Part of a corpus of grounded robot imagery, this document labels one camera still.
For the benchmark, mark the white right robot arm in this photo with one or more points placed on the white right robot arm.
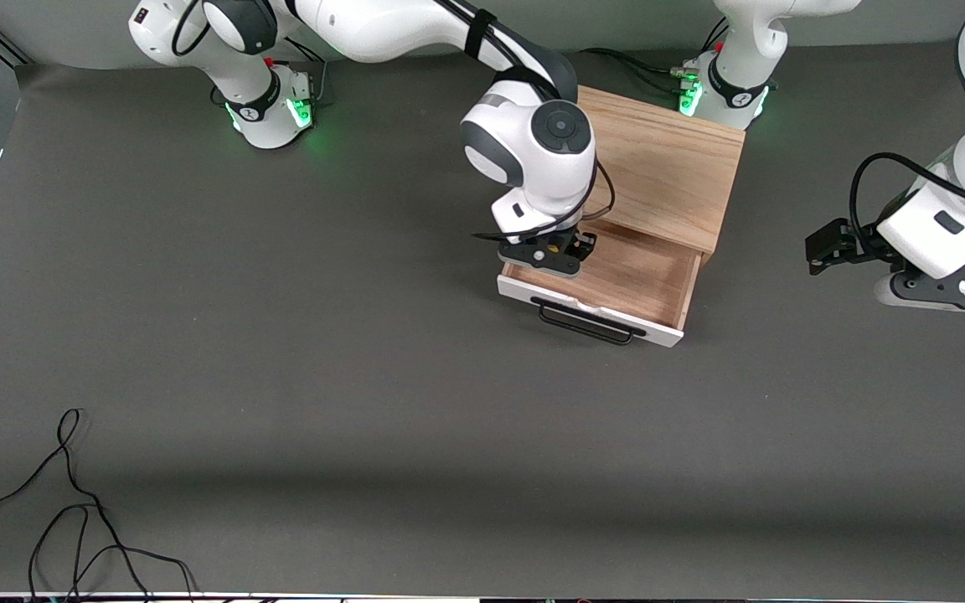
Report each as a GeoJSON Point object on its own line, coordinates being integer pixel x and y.
{"type": "Point", "coordinates": [365, 29]}

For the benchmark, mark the wooden drawer cabinet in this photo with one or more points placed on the wooden drawer cabinet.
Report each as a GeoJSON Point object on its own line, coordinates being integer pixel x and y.
{"type": "Point", "coordinates": [667, 167]}

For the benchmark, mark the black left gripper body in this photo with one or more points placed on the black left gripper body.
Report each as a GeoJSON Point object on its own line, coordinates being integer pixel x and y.
{"type": "Point", "coordinates": [863, 238]}

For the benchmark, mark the dark grey table mat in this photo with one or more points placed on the dark grey table mat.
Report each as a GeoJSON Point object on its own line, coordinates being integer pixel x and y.
{"type": "Point", "coordinates": [365, 377]}

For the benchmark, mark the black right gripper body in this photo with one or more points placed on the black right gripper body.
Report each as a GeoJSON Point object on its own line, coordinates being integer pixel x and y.
{"type": "Point", "coordinates": [580, 243]}

